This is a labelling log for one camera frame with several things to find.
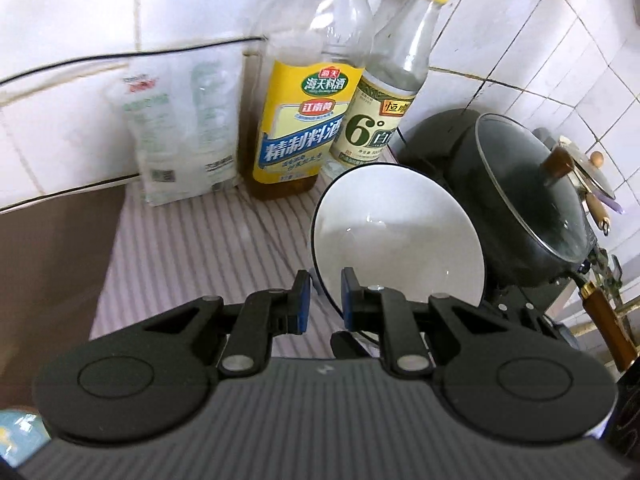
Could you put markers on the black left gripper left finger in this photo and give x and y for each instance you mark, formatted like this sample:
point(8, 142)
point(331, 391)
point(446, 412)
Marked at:
point(263, 316)

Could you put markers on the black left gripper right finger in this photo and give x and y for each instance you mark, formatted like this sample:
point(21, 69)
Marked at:
point(387, 313)

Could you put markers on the blue fried egg plate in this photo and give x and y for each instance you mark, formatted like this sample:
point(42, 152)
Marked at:
point(22, 433)

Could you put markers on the striped table cloth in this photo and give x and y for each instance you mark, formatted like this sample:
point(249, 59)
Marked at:
point(223, 244)

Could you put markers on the black pot with glass lid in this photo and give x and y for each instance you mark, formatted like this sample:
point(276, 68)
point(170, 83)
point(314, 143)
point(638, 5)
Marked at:
point(530, 220)

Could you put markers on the white vinegar bottle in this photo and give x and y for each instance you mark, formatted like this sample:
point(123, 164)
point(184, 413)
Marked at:
point(395, 73)

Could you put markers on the white salt bag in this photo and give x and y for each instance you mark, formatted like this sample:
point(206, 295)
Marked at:
point(182, 110)

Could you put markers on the yellow label cooking wine bottle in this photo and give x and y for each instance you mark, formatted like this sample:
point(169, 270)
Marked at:
point(306, 75)

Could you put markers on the wooden pan handle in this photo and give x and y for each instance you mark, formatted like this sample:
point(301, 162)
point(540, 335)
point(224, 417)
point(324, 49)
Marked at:
point(603, 316)

